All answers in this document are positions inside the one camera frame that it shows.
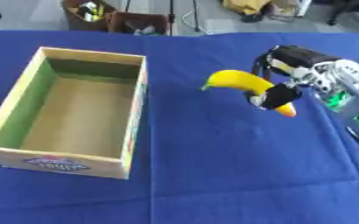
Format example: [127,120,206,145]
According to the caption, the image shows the black tripod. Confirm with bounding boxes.
[123,0,204,37]

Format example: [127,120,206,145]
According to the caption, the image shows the tan cardboard box green inside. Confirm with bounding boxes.
[0,46,149,180]

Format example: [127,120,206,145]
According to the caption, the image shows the brown cardboard box with items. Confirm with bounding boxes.
[60,0,118,32]

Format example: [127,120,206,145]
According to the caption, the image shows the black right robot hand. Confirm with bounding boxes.
[245,45,344,111]

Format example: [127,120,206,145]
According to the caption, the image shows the black chair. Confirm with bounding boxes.
[325,0,359,26]

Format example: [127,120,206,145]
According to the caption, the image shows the yellow toy banana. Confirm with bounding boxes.
[199,69,298,118]

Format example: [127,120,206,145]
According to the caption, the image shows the dark brown open box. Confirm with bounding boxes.
[106,10,171,37]

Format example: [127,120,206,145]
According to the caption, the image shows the yellow bag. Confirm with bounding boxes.
[221,0,275,17]

